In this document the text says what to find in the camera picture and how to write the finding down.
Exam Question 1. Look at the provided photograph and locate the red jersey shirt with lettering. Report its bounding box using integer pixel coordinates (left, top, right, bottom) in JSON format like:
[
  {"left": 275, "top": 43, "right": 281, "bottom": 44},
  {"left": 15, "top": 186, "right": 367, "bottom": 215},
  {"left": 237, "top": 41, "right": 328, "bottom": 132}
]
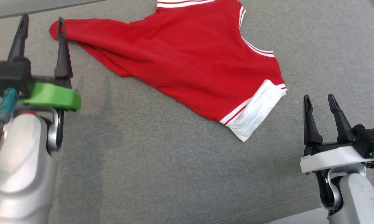
[{"left": 49, "top": 0, "right": 288, "bottom": 142}]

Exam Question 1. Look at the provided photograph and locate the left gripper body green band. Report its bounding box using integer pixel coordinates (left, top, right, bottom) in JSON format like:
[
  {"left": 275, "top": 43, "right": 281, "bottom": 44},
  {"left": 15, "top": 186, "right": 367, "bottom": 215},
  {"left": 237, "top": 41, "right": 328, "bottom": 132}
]
[{"left": 19, "top": 76, "right": 82, "bottom": 112}]

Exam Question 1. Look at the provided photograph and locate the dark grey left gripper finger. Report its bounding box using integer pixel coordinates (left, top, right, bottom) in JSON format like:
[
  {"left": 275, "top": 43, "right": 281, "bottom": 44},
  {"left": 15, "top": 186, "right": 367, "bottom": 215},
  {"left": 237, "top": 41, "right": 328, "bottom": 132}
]
[
  {"left": 54, "top": 17, "right": 73, "bottom": 78},
  {"left": 7, "top": 14, "right": 30, "bottom": 62}
]

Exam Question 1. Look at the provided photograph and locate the left camera cable teal plug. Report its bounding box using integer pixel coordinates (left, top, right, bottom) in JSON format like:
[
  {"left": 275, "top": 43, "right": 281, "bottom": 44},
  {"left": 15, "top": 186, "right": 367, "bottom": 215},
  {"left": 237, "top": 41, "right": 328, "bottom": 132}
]
[{"left": 0, "top": 88, "right": 19, "bottom": 170}]

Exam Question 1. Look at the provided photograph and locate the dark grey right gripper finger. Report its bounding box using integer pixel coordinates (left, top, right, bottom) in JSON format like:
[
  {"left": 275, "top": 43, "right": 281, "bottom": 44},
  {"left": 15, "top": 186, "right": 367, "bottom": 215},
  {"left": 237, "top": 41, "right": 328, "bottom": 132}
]
[
  {"left": 303, "top": 95, "right": 324, "bottom": 146},
  {"left": 328, "top": 94, "right": 355, "bottom": 143}
]

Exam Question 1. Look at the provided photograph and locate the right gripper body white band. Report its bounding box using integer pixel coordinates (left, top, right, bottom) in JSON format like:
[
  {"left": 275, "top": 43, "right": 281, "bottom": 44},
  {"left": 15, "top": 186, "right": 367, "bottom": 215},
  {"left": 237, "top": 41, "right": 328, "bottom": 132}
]
[{"left": 300, "top": 141, "right": 374, "bottom": 175}]

